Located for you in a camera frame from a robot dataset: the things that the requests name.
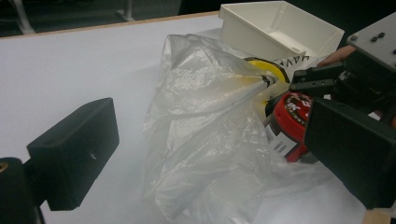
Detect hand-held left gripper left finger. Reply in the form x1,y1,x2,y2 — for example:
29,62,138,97
26,96,120,212

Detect white plastic bin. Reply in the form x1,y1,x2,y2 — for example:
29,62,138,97
217,0,346,63

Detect red lidded jar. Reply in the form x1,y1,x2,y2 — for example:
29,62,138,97
263,91,314,163

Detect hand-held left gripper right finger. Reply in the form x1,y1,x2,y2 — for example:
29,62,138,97
304,97,396,210

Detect white paper sheet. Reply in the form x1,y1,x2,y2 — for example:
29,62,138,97
0,13,369,224

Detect clear smiley plastic bag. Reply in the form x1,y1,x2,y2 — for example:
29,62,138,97
141,33,332,224

